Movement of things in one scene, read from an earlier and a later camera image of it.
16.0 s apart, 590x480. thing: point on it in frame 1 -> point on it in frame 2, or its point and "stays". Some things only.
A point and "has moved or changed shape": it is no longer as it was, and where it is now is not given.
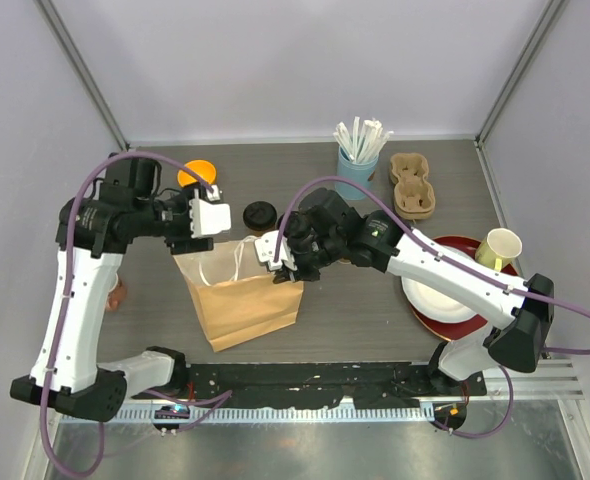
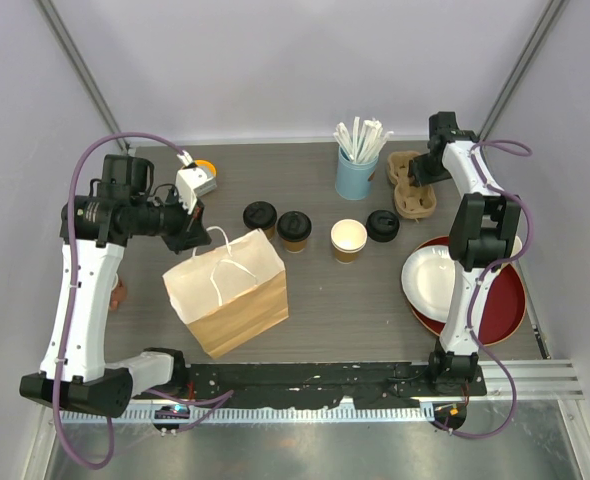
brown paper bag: (237, 294) has moved or changed shape
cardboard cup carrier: (414, 196) stays
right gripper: (301, 273) -> (419, 177)
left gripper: (184, 242) stays
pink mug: (117, 295) stays
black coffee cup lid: (259, 215) stays
